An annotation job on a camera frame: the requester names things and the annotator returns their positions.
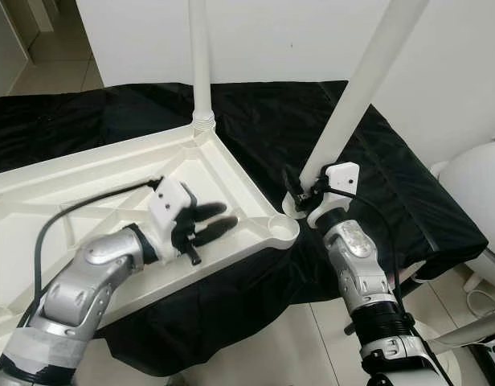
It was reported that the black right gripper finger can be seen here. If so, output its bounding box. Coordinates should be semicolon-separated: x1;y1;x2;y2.
284;166;305;207

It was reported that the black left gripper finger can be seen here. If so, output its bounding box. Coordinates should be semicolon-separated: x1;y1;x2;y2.
191;217;239;244
187;201;229;223

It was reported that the white plastic table leg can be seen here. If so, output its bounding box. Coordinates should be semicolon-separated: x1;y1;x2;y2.
189;0;216;131
298;0;432;190

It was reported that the black cloth table cover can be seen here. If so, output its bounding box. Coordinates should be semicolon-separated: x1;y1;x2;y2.
0;80;491;379

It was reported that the pink padded table edge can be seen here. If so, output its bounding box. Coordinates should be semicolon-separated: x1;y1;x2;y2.
388;268;427;288

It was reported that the white rounded appliance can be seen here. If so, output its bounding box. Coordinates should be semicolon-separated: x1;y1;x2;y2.
431;141;495;288

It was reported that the white stand pole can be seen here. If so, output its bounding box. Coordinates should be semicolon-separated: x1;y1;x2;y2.
428;310;495;356

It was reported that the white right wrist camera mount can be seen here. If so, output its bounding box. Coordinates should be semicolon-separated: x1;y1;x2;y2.
306;162;361;231

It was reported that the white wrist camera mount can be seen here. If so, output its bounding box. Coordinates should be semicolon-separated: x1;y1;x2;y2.
147;179;194;252
306;162;361;231

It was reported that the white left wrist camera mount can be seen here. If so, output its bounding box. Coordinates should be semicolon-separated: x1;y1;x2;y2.
147;179;194;252

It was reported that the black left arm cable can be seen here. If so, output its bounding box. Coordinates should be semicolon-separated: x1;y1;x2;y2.
35;179;166;276

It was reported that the white floor cable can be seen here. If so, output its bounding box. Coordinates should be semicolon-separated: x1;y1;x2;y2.
464;289;495;324

